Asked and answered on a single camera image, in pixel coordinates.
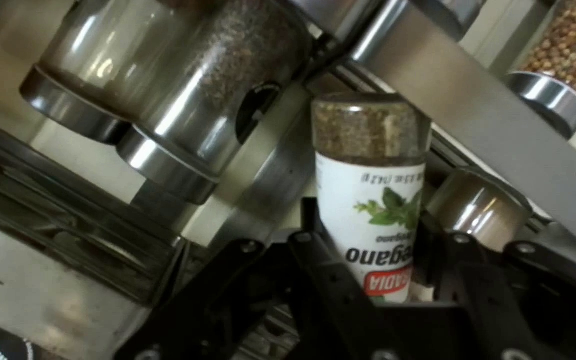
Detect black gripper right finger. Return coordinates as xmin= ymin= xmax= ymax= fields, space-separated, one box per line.
xmin=398 ymin=213 xmax=576 ymax=360

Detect glass jar yellow seeds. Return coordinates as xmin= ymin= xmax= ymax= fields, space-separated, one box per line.
xmin=506 ymin=0 xmax=576 ymax=138

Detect oregano spice bottle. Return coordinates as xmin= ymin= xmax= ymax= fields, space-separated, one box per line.
xmin=312 ymin=95 xmax=429 ymax=305

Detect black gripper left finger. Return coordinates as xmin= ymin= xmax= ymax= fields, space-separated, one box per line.
xmin=113 ymin=198 xmax=395 ymax=360

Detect glass jar dark spice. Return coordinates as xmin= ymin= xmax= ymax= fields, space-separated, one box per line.
xmin=115 ymin=0 xmax=312 ymax=204

